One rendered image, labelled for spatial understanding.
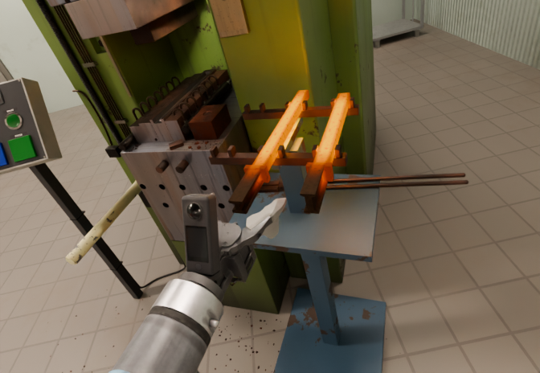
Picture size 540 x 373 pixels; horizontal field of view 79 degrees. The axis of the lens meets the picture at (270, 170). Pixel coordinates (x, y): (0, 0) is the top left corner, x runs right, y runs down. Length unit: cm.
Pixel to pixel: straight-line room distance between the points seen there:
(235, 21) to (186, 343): 81
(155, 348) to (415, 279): 141
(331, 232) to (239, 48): 60
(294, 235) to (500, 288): 110
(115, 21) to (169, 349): 84
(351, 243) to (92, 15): 91
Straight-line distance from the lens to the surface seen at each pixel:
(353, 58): 145
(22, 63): 578
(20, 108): 138
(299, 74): 102
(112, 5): 104
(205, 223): 47
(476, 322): 164
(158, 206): 132
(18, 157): 137
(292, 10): 97
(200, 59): 153
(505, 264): 185
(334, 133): 70
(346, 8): 140
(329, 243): 83
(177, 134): 112
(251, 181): 61
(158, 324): 46
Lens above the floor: 139
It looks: 35 degrees down
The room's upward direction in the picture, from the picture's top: 15 degrees counter-clockwise
